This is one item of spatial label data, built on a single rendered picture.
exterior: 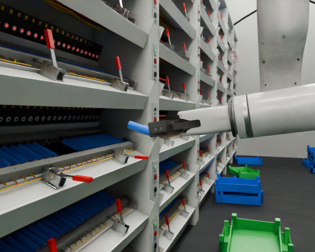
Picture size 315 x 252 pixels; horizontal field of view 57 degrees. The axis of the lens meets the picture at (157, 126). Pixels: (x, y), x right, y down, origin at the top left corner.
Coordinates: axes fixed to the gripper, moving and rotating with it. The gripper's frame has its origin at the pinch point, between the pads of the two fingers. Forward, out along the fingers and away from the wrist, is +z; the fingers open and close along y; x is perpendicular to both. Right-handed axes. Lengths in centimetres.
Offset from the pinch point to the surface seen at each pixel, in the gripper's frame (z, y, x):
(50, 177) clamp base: 16.4, 16.2, 5.8
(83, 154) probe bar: 18.3, 2.3, 3.4
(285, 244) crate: -23, -87, 63
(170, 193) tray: 18, -53, 27
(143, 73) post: 12.5, -27.5, -17.8
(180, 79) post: 18, -98, -24
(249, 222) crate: -9, -75, 48
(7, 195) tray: 17.6, 24.8, 6.7
